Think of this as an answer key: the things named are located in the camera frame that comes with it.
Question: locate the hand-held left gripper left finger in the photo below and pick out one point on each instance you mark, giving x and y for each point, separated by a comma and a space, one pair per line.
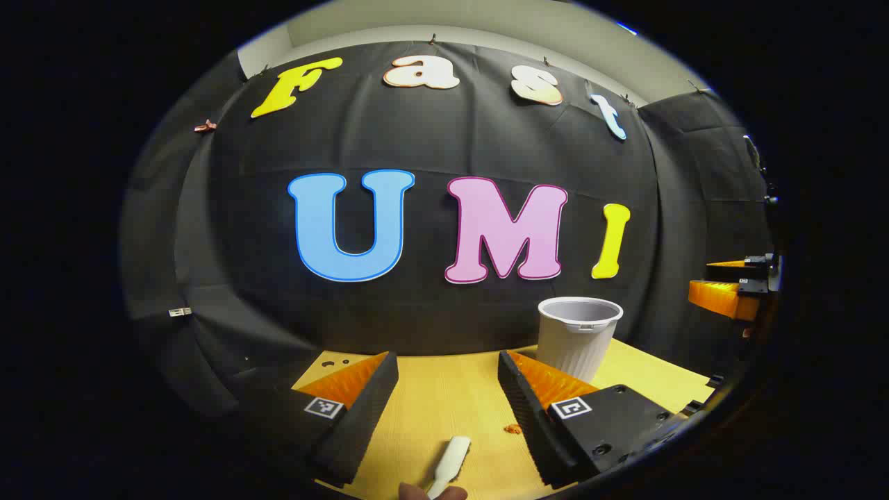
361, 423

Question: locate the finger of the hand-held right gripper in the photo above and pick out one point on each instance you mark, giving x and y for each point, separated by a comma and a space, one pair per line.
722, 297
736, 267

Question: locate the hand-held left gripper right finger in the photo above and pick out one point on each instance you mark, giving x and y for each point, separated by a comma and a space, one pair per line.
535, 430

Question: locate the white ribbed garbage bin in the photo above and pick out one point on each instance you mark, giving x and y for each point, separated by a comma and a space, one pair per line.
576, 347

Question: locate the wooden desktop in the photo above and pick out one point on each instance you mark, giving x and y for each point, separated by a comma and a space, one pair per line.
451, 396

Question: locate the small white clip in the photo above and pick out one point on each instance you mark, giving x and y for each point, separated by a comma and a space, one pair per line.
179, 312

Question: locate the small copper clip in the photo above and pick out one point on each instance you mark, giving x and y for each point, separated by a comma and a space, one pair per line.
205, 126

